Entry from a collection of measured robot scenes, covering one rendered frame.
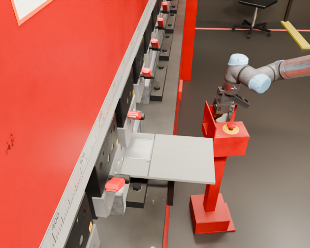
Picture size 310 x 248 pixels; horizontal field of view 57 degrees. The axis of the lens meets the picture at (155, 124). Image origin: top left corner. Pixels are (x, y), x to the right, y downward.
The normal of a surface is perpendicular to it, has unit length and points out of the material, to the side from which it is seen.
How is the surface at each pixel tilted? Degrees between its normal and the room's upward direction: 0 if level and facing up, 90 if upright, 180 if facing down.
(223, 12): 90
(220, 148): 90
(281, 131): 0
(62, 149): 90
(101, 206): 90
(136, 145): 0
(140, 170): 0
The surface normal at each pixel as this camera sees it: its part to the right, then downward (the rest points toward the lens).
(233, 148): 0.08, 0.63
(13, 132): 0.99, 0.07
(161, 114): 0.00, -0.77
